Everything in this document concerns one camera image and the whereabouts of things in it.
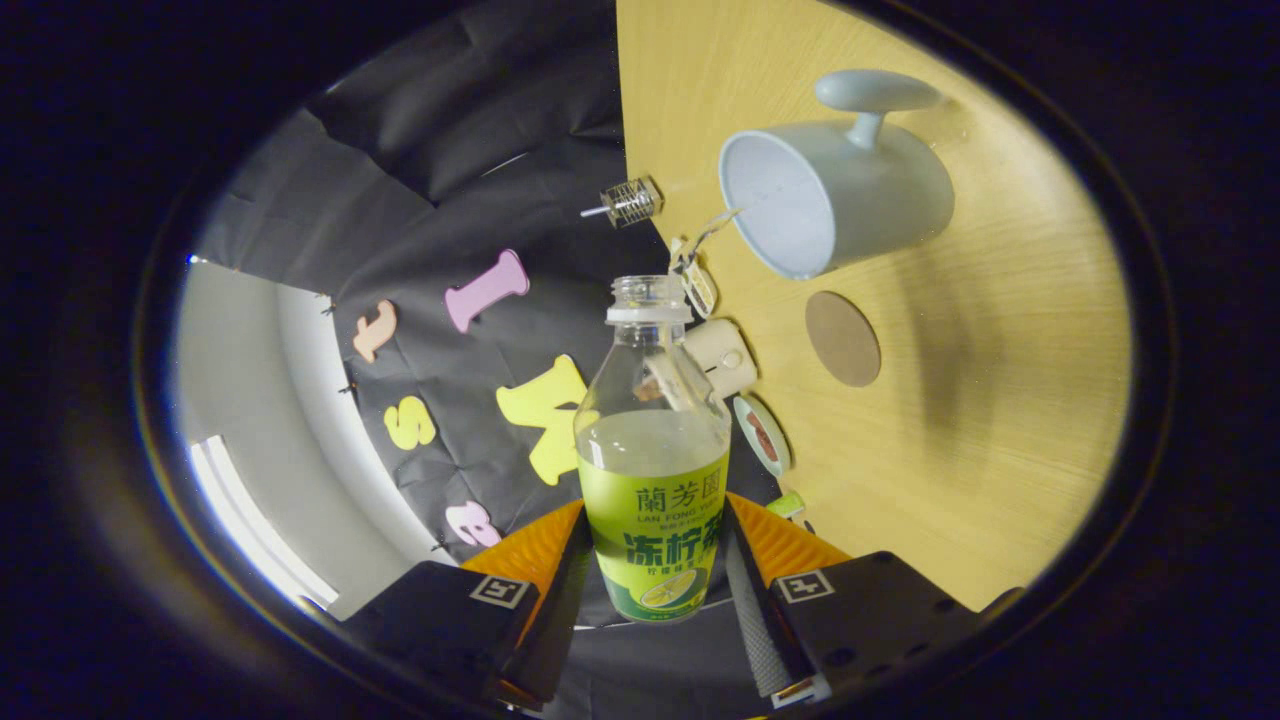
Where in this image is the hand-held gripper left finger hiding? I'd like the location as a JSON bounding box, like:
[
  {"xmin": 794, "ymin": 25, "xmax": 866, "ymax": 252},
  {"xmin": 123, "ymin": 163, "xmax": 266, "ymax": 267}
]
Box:
[{"xmin": 340, "ymin": 498, "xmax": 593, "ymax": 711}]

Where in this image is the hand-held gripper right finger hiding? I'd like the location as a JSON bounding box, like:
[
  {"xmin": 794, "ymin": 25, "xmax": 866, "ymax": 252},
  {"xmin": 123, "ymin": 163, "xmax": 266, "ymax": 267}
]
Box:
[{"xmin": 722, "ymin": 492, "xmax": 1021, "ymax": 707}]

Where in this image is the black backdrop cloth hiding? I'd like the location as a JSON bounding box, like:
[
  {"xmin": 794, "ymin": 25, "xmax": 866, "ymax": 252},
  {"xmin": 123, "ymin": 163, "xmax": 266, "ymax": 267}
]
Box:
[{"xmin": 215, "ymin": 0, "xmax": 801, "ymax": 716}]

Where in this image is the rectangular ceiling light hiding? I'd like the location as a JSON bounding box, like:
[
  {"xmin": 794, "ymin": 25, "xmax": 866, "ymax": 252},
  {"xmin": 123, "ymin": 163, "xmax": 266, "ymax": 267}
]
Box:
[{"xmin": 190, "ymin": 435, "xmax": 341, "ymax": 606}]

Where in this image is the wooden table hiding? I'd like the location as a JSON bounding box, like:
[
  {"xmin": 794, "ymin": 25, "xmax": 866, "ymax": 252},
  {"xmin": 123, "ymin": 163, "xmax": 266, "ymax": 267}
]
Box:
[{"xmin": 615, "ymin": 0, "xmax": 1133, "ymax": 613}]

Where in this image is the white cup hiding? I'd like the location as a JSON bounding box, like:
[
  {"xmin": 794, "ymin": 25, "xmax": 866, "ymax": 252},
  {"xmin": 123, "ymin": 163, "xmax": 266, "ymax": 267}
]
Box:
[{"xmin": 718, "ymin": 68, "xmax": 956, "ymax": 281}]

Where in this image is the white toaster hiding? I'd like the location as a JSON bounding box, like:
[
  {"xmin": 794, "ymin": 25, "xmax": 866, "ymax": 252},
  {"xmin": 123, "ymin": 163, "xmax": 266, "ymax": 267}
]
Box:
[{"xmin": 683, "ymin": 318, "xmax": 758, "ymax": 399}]

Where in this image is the round brown coaster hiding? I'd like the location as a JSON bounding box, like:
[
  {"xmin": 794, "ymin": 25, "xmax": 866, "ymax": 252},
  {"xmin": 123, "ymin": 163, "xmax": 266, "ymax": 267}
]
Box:
[{"xmin": 805, "ymin": 290, "xmax": 883, "ymax": 389}]

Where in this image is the pale green plate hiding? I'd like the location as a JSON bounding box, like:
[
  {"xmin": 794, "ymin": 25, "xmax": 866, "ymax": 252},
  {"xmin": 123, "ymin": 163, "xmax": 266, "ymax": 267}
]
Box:
[{"xmin": 733, "ymin": 394, "xmax": 793, "ymax": 479}]

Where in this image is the clear juice bottle green label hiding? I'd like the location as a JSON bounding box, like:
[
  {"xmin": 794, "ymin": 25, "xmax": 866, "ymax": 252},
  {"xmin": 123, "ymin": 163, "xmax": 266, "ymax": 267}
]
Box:
[{"xmin": 574, "ymin": 275, "xmax": 732, "ymax": 624}]

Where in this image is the wire mesh holder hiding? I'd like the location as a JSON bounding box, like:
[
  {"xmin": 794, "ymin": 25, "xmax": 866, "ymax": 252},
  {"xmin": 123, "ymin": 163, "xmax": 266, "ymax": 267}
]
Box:
[{"xmin": 600, "ymin": 177, "xmax": 664, "ymax": 229}]

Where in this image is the white divided tray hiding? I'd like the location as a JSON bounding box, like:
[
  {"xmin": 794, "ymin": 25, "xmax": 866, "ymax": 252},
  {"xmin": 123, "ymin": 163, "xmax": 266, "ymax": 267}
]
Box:
[{"xmin": 668, "ymin": 208, "xmax": 743, "ymax": 319}]

